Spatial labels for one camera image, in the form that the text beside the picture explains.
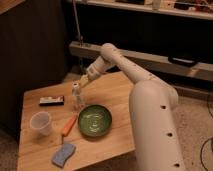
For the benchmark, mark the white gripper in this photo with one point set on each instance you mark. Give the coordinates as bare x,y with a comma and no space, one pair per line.
94,71

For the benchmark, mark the small clear plastic bottle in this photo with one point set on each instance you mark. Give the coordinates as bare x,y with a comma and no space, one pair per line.
76,92

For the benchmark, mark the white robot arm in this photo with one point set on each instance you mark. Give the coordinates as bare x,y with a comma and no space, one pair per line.
151,102

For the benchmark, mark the dark flat snack box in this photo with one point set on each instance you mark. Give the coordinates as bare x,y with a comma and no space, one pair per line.
51,100

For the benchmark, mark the metal pole stand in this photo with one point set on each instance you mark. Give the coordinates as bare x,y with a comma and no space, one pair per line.
79,38

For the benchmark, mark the green ceramic bowl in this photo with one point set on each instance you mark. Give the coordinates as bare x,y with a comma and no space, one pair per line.
94,121

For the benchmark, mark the wooden table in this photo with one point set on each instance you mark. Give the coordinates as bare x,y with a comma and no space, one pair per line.
35,152

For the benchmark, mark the clear plastic cup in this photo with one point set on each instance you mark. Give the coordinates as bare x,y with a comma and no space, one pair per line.
42,123

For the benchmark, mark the blue sponge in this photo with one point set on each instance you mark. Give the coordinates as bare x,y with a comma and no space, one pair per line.
63,154

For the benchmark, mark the long grey case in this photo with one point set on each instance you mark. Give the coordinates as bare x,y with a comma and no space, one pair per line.
158,63

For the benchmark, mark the wooden shelf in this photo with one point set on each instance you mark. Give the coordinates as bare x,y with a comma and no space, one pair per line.
155,6

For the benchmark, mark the black case handle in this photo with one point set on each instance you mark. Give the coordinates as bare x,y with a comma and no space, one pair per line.
182,62

